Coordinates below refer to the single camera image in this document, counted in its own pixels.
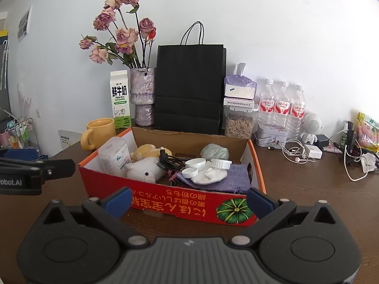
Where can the yellow white plush sheep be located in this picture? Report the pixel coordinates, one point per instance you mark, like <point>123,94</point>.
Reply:
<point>145,168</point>

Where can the iridescent plastic bag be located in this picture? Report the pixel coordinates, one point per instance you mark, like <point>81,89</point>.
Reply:
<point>214,152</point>

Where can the clear seed container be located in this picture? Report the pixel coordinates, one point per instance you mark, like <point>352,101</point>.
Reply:
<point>239,125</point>

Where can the purple mottled vase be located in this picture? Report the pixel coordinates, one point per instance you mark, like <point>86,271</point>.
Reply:
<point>142,94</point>

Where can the grey floral tin box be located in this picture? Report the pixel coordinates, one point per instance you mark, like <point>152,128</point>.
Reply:
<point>271,136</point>

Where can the purple burlap bag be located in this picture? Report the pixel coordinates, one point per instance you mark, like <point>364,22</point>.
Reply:
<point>234,180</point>

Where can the translucent cotton swab container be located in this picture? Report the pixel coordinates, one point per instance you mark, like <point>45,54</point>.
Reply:
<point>114,156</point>

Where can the small dark green bottle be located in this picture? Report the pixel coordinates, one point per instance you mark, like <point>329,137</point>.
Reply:
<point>343,139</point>

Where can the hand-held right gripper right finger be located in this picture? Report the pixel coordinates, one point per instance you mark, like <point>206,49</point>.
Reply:
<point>260,202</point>

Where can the purple tissue pack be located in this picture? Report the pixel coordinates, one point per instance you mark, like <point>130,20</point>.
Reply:
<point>239,90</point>

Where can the white robot speaker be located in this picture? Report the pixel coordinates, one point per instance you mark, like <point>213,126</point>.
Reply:
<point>312,122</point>

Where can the white bottle cap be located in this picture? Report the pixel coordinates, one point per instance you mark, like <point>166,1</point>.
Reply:
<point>221,164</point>
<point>190,173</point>
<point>195,163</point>

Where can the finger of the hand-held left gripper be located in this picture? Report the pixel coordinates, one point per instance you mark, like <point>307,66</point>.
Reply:
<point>20,153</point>
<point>59,166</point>

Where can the yellow mug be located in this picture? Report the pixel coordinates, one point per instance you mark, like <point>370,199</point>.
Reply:
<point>100,133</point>

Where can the dried pink rose bouquet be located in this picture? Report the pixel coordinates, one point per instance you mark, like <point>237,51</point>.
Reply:
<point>125,37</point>

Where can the white cloth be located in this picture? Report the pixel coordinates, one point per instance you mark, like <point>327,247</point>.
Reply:
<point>210,177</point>

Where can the white printed card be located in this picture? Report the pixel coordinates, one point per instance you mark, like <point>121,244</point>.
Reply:
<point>68,139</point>

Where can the black device stand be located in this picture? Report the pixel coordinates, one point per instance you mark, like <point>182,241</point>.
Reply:
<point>351,137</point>

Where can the white power adapter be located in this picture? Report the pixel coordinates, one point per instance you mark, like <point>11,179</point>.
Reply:
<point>314,151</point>

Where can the clear water bottle red label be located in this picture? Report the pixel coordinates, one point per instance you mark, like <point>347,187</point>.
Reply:
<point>297,111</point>
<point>282,108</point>
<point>266,106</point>

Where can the black paper bag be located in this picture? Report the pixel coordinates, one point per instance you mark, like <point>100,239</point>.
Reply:
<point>189,88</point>

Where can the white green milk carton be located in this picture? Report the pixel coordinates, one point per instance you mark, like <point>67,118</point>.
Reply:
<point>120,100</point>

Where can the white flat box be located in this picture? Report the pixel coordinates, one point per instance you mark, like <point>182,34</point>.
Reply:
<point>239,102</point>

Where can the red cardboard box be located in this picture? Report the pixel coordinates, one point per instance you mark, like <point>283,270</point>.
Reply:
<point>177,205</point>

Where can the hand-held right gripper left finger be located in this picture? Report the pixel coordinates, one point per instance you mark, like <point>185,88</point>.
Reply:
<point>118,201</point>

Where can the white face mask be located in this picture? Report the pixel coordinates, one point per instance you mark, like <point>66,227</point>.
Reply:
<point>368,162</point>

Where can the yellow pink snack packet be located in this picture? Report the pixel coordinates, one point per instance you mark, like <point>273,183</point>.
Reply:
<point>368,131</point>

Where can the black power adapter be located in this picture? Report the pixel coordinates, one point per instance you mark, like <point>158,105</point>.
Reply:
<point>322,140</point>

